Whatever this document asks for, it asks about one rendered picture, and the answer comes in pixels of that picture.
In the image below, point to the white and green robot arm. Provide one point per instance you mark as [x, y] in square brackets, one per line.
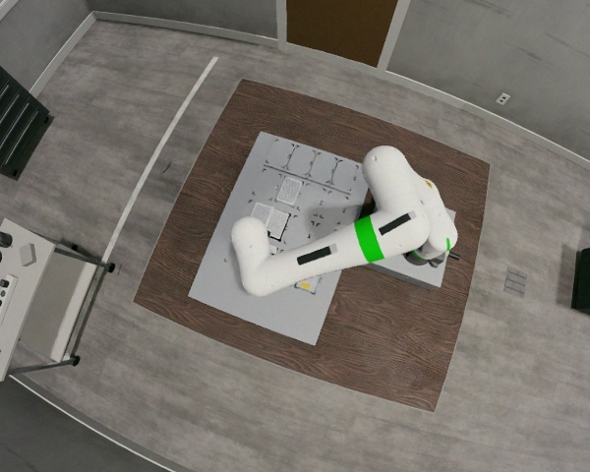
[403, 222]

